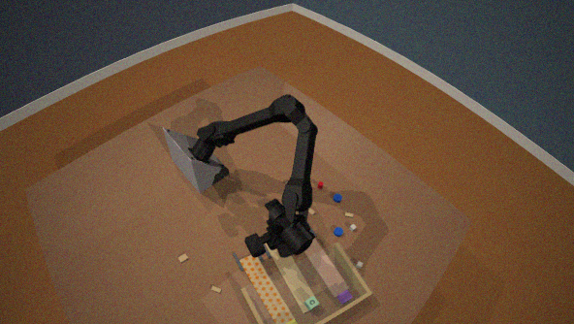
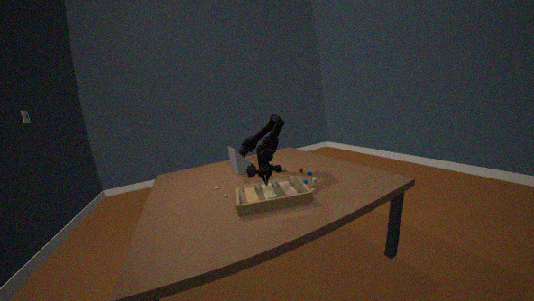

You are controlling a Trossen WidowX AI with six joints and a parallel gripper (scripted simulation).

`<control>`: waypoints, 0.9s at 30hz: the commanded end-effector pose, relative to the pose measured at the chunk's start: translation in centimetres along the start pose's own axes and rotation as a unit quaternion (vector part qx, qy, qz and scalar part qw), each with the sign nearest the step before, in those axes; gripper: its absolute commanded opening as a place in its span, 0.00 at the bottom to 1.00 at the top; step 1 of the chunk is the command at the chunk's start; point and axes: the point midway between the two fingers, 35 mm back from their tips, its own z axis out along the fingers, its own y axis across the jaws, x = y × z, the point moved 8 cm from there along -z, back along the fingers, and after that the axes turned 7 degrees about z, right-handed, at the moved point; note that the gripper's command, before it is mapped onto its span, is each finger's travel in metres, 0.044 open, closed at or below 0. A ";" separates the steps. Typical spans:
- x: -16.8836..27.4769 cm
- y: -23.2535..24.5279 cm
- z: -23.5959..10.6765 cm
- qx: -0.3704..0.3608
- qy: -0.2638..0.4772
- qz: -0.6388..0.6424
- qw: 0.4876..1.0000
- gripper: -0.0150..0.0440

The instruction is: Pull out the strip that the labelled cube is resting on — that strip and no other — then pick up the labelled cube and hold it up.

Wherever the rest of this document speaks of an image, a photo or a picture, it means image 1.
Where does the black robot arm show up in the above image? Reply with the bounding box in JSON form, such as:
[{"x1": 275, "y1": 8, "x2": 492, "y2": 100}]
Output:
[{"x1": 188, "y1": 95, "x2": 318, "y2": 257}]

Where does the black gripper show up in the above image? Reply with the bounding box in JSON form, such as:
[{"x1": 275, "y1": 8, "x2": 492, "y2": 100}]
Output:
[{"x1": 245, "y1": 220, "x2": 281, "y2": 258}]

